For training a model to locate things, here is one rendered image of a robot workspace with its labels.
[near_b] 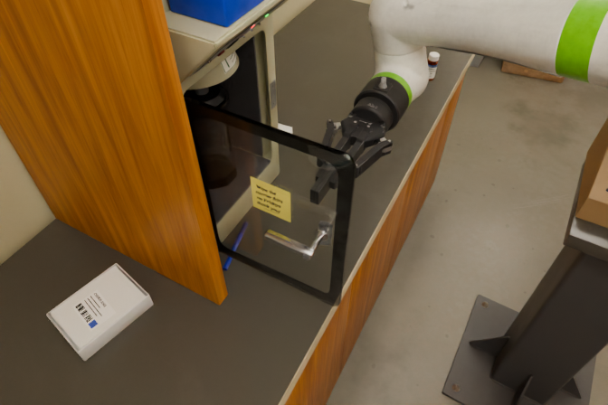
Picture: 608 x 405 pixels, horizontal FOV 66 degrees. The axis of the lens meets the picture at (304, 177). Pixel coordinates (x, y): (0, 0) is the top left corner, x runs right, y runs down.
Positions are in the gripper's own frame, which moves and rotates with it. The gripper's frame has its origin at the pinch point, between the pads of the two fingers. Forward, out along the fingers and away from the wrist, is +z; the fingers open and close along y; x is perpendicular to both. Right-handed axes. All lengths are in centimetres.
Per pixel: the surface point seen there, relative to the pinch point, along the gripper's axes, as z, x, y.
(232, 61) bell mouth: -15.2, -5.7, -28.1
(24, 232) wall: 19, 34, -69
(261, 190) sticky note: 4.4, 2.9, -9.7
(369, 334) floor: -43, 128, 3
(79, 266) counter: 20, 34, -50
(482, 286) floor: -88, 128, 38
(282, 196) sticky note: 4.4, 2.3, -5.5
